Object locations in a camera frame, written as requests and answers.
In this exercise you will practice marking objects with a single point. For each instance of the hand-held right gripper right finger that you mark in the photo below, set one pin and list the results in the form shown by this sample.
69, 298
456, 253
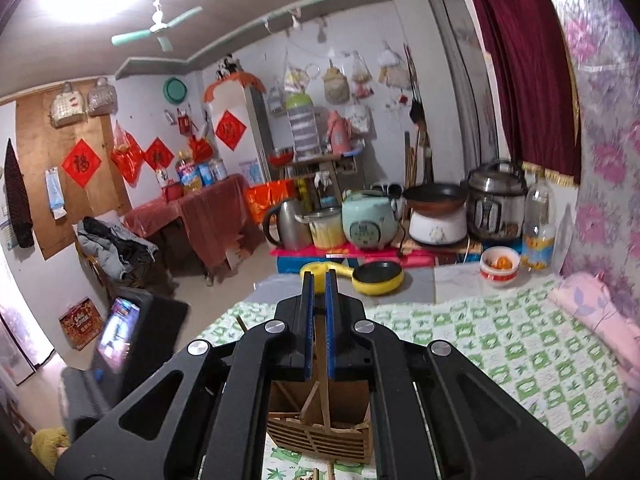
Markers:
331, 330

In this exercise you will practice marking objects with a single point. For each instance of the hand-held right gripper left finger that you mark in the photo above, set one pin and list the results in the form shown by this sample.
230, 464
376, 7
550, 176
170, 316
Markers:
307, 330

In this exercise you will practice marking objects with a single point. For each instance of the slim single wooden chopstick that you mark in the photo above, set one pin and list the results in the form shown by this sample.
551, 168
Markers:
324, 400

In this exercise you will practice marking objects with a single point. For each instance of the wooden chopstick holder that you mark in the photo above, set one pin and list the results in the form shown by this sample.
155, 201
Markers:
300, 442

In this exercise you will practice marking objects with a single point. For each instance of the yellow electric skillet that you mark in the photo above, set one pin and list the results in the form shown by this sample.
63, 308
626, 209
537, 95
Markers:
370, 287

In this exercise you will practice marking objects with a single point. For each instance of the stainless steel kettle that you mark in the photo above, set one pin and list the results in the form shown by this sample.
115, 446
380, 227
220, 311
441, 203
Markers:
292, 227

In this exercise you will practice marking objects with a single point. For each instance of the mint green rice cooker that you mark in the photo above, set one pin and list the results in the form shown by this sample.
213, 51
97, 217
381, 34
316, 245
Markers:
370, 222

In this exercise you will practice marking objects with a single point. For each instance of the red gold gift box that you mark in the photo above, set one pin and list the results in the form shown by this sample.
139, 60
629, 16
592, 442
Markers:
265, 202

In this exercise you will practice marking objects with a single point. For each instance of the red cloth covered side table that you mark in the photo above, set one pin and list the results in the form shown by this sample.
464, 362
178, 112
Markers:
200, 220

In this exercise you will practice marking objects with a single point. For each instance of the black television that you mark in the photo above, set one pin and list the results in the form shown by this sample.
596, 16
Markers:
150, 320

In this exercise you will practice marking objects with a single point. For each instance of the brown frying pan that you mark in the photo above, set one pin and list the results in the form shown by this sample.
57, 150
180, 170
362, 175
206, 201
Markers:
435, 197

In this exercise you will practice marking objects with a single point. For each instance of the green patterned tablecloth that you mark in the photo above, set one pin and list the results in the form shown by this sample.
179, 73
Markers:
500, 340

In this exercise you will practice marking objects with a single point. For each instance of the red metal basin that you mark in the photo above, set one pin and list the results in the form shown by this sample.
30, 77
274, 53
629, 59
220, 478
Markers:
281, 157

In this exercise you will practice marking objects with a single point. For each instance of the red white bowl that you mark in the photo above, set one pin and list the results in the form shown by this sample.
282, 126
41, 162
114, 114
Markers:
500, 272

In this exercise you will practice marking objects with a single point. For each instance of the pink thermos jug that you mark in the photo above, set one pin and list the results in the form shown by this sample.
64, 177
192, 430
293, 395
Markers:
339, 135

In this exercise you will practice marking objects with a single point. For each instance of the cooking oil bottle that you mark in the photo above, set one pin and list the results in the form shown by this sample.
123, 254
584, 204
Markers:
187, 175

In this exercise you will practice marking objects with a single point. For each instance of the green stacked food container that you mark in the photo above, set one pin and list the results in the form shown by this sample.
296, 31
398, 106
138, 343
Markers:
301, 130

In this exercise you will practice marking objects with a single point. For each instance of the silver pressure cooker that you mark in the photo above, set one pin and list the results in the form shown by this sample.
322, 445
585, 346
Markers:
495, 205

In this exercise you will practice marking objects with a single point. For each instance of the pile of dark clothes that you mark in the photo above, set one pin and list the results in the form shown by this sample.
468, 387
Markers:
115, 250

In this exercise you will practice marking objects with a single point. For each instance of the white printed tote bag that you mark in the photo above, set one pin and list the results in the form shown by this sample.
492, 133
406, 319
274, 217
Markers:
357, 120

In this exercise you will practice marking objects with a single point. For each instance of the red diamond paper on refrigerator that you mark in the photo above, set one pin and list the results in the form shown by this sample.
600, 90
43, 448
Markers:
230, 130

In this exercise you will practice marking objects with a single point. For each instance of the red printed box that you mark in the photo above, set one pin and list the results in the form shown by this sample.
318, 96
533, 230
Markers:
82, 322

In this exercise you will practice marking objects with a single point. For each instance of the wooden chair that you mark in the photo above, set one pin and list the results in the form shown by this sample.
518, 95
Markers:
92, 262

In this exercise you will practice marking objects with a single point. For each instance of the clear plastic bottle yellow label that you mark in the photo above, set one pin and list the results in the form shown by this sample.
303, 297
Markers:
539, 240

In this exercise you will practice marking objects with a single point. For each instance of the white refrigerator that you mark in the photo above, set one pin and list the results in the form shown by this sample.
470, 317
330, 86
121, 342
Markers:
245, 110

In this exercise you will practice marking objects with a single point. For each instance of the small red diamond paper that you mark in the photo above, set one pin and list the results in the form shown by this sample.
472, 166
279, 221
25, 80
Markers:
159, 155

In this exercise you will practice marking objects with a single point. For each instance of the black hanging ladle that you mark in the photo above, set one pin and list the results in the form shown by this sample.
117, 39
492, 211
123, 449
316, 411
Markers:
415, 110

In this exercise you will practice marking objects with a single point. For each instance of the cream hanging fabric pouch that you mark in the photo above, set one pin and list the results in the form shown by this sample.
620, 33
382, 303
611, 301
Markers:
336, 85

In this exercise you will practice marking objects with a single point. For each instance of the hanging plastic bag red contents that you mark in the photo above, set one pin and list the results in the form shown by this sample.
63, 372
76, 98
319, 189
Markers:
362, 85

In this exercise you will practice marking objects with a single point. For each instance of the hanging plastic bag yellow contents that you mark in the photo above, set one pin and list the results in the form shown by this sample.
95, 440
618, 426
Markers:
295, 77

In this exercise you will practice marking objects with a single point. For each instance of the orange cloth cover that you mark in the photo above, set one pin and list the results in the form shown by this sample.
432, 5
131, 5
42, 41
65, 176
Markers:
240, 80

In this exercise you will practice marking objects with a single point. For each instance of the pink floral cloth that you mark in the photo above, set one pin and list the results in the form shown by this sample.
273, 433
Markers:
595, 305

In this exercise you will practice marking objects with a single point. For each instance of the cream hanging bag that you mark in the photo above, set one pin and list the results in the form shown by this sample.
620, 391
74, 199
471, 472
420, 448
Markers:
395, 72

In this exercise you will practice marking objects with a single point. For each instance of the teal round plate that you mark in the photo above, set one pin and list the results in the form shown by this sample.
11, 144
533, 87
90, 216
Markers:
175, 90

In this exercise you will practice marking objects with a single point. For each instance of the black white plush toy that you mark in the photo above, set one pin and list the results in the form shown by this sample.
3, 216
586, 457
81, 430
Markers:
227, 66

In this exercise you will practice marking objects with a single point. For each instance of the large red diamond paper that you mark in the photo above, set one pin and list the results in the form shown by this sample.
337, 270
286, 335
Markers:
80, 164

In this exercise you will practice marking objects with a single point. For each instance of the yellow fuzzy cloth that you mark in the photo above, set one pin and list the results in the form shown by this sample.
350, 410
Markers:
47, 445

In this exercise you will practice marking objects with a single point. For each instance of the white blue hanging packet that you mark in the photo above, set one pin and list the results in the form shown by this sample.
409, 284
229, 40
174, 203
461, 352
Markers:
55, 192

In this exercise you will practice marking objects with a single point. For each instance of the grey woven handbag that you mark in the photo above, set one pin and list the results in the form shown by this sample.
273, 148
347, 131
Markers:
101, 100

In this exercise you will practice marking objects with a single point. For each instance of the white woven handbag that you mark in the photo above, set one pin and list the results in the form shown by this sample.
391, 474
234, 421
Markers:
67, 107

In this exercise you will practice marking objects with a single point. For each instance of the maroon curtain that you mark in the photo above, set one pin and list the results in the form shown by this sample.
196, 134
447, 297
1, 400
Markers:
525, 60

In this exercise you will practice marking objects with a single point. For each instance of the teal ceiling fan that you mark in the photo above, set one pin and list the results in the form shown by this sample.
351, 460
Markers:
160, 30

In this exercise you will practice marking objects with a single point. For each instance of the plywood wall board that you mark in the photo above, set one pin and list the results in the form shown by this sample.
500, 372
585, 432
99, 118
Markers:
45, 135

